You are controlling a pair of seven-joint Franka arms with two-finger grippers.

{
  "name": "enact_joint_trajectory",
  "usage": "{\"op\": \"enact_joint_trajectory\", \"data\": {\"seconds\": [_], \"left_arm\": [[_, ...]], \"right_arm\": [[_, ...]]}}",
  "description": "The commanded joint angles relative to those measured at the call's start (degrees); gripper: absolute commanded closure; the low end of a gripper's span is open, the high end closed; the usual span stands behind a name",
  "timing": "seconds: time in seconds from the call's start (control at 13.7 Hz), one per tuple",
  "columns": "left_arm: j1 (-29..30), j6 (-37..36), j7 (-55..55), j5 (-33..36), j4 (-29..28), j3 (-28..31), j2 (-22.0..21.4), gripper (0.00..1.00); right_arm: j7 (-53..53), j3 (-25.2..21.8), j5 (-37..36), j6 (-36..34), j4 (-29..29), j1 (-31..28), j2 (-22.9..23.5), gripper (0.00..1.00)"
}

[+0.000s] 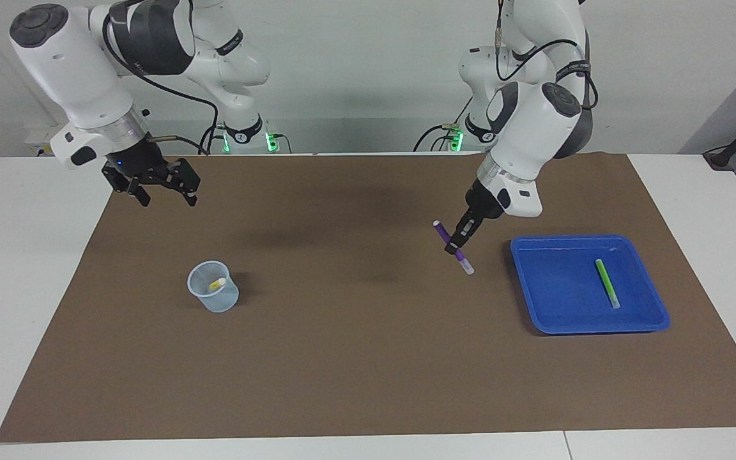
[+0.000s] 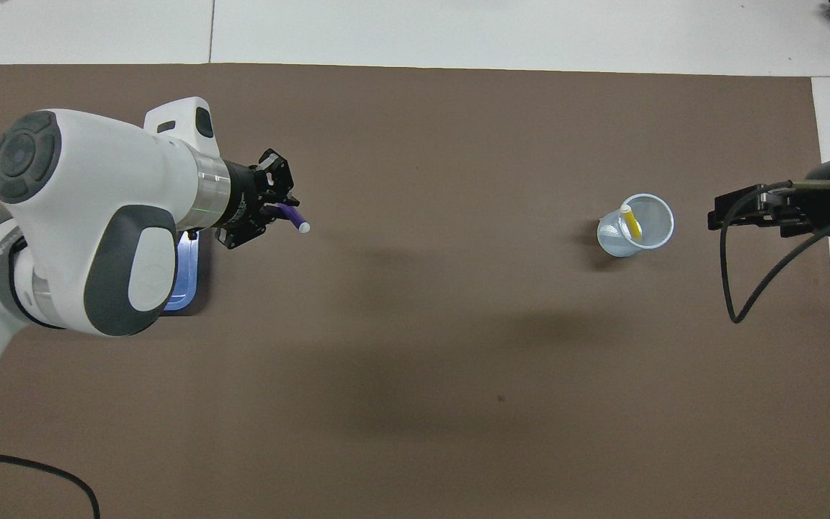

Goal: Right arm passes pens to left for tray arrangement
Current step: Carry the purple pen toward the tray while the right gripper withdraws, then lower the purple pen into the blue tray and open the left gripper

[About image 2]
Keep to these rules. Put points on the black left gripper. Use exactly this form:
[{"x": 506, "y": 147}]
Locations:
[{"x": 246, "y": 198}]

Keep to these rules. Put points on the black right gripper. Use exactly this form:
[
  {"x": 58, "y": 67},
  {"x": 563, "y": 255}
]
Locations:
[{"x": 829, "y": 191}]

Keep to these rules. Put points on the purple pen with white cap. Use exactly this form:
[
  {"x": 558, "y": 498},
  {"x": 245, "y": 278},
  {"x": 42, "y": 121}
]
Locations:
[{"x": 291, "y": 215}]

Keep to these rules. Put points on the yellow pen with white cap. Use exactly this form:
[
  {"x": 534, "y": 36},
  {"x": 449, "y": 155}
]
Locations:
[{"x": 631, "y": 223}]

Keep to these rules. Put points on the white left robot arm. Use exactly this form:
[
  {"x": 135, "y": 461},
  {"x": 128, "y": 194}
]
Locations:
[{"x": 98, "y": 202}]

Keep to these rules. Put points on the blue plastic tray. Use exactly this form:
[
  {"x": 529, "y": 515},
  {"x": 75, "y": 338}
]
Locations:
[{"x": 186, "y": 281}]

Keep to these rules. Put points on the clear plastic cup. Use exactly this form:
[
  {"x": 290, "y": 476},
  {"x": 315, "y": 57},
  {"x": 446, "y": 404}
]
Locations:
[{"x": 653, "y": 220}]

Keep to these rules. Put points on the brown table mat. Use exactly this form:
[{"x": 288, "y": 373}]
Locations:
[{"x": 458, "y": 360}]

